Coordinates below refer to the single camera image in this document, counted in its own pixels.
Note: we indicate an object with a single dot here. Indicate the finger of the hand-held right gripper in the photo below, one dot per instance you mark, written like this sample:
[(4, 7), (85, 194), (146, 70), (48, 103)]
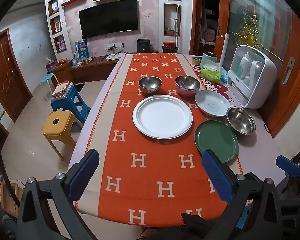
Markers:
[(288, 165)]

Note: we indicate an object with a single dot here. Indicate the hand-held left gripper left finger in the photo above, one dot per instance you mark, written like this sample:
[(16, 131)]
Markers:
[(83, 172)]

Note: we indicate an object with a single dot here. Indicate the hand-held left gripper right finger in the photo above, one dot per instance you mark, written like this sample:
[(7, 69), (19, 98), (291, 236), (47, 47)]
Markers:
[(217, 177)]

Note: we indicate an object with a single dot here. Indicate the green plate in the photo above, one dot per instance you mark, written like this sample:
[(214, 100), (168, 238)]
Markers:
[(214, 137)]

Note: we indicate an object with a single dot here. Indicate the pale blue speckled plate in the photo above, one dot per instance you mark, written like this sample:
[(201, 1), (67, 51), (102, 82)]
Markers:
[(211, 103)]

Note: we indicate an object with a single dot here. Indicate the small patterned steel bowl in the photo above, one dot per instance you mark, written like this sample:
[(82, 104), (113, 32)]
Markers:
[(150, 83)]

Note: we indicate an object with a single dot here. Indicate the wooden glass door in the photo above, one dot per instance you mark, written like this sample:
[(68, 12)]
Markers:
[(277, 120)]

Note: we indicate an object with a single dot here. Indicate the yellow plastic stool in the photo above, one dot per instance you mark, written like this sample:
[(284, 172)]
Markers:
[(56, 123)]

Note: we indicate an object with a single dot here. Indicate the wide steel bowl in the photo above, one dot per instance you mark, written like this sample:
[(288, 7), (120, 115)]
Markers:
[(241, 121)]

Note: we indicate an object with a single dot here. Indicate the orange printed blanket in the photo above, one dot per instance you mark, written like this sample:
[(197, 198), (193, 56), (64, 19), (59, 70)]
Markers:
[(150, 180)]

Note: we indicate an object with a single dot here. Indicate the blue step stool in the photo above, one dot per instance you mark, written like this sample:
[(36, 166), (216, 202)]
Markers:
[(75, 100)]

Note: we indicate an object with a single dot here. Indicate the white sterilizer cabinet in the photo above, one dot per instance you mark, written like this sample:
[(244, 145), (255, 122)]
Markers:
[(264, 90)]

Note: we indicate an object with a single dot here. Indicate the wooden crate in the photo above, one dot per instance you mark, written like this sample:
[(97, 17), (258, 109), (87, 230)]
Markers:
[(7, 200)]

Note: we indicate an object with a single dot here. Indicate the large white plate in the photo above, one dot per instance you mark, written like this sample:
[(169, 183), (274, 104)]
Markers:
[(162, 116)]

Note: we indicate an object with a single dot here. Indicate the dark floor mat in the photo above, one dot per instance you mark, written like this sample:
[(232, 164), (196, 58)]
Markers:
[(80, 87)]

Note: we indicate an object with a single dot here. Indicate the stack of books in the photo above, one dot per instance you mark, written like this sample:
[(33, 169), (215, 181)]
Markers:
[(62, 88)]

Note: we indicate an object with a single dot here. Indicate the pink steel bowl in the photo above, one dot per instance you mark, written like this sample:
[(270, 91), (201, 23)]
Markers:
[(187, 83)]

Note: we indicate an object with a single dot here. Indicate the small round blue stool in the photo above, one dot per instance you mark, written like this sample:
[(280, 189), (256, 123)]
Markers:
[(47, 78)]

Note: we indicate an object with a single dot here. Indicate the green wet wipes packet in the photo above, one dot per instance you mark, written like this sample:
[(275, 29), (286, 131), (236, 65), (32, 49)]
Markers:
[(211, 75)]

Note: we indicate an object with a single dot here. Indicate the wooden television cabinet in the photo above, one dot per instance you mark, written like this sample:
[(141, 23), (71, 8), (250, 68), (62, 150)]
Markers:
[(90, 67)]

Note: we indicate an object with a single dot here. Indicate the pink tissue box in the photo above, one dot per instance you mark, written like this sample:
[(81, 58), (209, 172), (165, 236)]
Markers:
[(50, 66)]

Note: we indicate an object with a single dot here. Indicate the white bottle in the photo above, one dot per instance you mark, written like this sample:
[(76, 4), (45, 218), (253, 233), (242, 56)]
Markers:
[(245, 62)]

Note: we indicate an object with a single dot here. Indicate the fruit plate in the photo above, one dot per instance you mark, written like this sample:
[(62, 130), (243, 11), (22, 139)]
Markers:
[(62, 60)]

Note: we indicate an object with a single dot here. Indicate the teal canister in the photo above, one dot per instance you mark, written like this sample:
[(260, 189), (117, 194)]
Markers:
[(209, 60)]

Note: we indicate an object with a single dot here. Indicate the round yellow tin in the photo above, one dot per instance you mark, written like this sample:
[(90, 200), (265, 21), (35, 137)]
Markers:
[(196, 61)]

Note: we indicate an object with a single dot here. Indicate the white set-top box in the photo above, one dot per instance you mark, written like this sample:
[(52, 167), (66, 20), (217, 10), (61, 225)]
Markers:
[(115, 57)]

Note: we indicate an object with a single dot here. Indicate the blue printed box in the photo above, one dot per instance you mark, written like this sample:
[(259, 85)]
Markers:
[(81, 48)]

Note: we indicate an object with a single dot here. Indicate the brown wooden door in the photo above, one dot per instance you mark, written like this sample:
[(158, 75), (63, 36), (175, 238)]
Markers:
[(5, 75)]

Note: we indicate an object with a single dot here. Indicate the white paper roll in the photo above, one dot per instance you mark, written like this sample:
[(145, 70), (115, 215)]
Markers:
[(224, 50)]

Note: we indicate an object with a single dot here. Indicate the pink figure block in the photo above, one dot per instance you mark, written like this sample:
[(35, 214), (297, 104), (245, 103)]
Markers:
[(60, 45)]

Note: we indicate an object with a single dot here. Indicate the golden hanging ornament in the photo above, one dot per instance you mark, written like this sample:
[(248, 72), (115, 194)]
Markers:
[(249, 38)]

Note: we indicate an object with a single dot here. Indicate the red box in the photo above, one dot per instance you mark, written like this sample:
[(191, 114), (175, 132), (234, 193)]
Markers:
[(169, 47)]

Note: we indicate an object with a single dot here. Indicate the black heater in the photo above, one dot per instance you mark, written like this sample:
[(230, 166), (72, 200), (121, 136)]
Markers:
[(144, 45)]

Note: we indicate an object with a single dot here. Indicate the pink plush bag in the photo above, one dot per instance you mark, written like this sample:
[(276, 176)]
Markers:
[(209, 33)]

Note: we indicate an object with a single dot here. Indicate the black television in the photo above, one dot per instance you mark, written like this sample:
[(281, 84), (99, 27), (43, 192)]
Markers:
[(107, 17)]

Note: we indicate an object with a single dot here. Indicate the steel mop stand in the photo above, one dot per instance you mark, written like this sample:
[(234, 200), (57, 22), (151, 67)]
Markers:
[(176, 25)]

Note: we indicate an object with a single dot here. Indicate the wall socket strip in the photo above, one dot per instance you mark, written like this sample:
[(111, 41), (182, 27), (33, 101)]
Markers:
[(115, 45)]

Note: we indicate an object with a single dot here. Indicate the red wall shelf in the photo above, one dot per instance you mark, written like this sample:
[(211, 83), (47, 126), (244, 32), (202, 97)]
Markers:
[(73, 0)]

